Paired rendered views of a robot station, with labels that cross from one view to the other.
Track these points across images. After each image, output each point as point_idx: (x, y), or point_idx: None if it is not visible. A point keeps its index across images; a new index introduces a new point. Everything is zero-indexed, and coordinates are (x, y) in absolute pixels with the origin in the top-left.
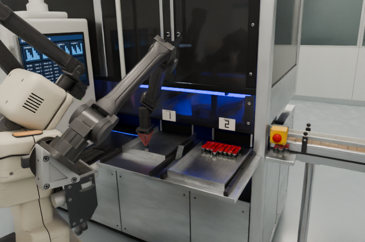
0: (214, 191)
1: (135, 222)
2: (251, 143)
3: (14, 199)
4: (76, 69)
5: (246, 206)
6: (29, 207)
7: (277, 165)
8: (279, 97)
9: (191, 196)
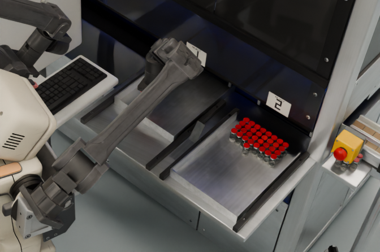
0: (224, 220)
1: (124, 159)
2: (311, 133)
3: None
4: (59, 30)
5: (282, 206)
6: (0, 220)
7: None
8: None
9: None
